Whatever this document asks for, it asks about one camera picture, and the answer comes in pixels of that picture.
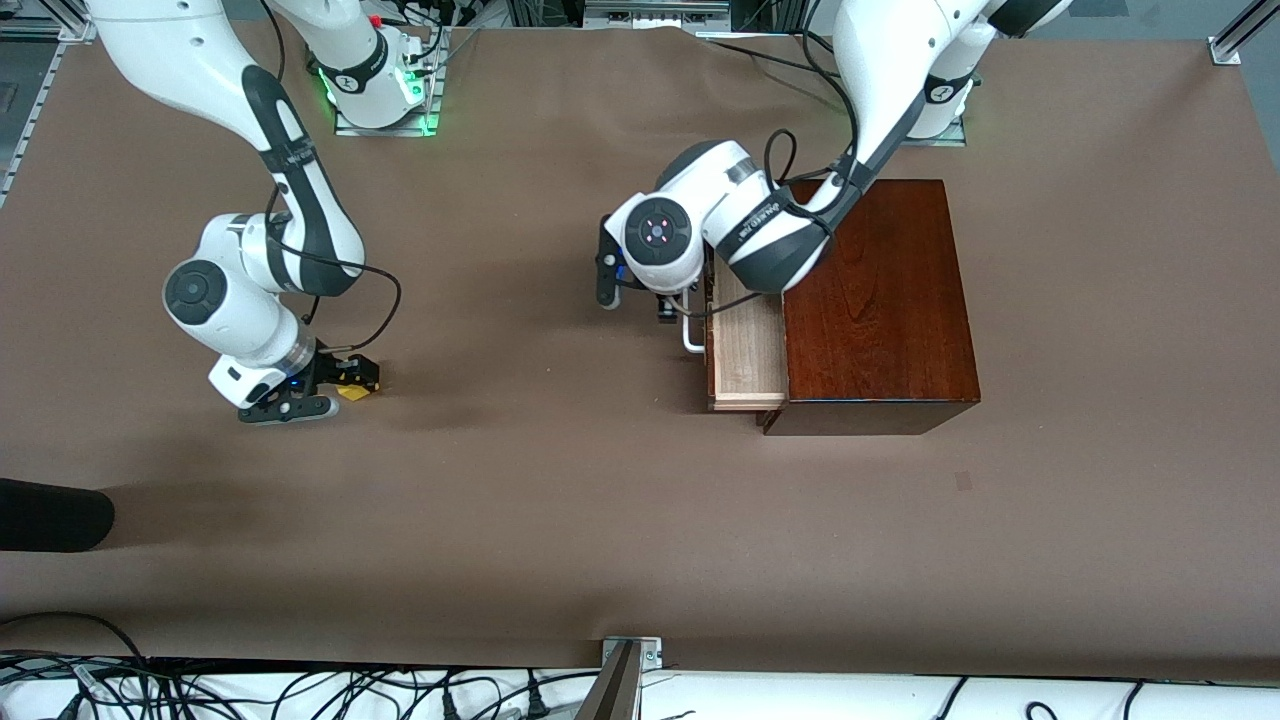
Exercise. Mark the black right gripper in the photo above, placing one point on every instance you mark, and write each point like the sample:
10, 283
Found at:
328, 368

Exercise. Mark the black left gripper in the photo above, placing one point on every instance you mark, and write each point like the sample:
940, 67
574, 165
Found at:
665, 306

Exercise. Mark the yellow block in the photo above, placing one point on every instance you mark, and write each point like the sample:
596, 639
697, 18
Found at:
352, 394

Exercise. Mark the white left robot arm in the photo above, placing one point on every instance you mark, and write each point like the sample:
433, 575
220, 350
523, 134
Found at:
880, 90

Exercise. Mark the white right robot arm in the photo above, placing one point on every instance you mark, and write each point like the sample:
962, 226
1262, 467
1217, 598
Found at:
270, 120

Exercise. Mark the dark brown wooden cabinet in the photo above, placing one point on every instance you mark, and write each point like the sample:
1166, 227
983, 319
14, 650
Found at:
880, 310

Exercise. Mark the aluminium corner profile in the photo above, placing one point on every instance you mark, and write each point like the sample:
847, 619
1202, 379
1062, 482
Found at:
1240, 35

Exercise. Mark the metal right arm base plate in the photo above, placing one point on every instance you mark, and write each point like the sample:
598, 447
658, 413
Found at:
425, 110

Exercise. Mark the silver equipment rail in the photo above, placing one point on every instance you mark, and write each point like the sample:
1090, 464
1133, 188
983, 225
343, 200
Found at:
655, 12

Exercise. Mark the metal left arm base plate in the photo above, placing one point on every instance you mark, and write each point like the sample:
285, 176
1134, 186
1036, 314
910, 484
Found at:
950, 140

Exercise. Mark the aluminium camera post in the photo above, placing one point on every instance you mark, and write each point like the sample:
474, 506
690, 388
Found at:
612, 690

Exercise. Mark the aluminium side rail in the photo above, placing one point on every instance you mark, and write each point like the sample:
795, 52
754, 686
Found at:
35, 110

